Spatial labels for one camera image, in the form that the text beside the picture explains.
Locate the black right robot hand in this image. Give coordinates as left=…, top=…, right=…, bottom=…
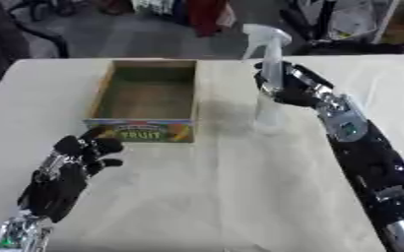
left=251, top=61, right=335, bottom=109

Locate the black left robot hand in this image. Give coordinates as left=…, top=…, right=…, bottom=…
left=16, top=126, right=126, bottom=223

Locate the black tripod stand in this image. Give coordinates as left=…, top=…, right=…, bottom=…
left=279, top=0, right=404, bottom=56

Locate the red hanging cloth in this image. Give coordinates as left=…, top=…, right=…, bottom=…
left=186, top=0, right=236, bottom=37

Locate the open cardboard box printed front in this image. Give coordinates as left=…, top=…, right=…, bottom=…
left=83, top=59, right=201, bottom=144

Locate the black chair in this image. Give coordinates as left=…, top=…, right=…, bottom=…
left=0, top=0, right=71, bottom=99

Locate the clear white spray bottle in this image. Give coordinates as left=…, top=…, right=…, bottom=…
left=239, top=23, right=294, bottom=136

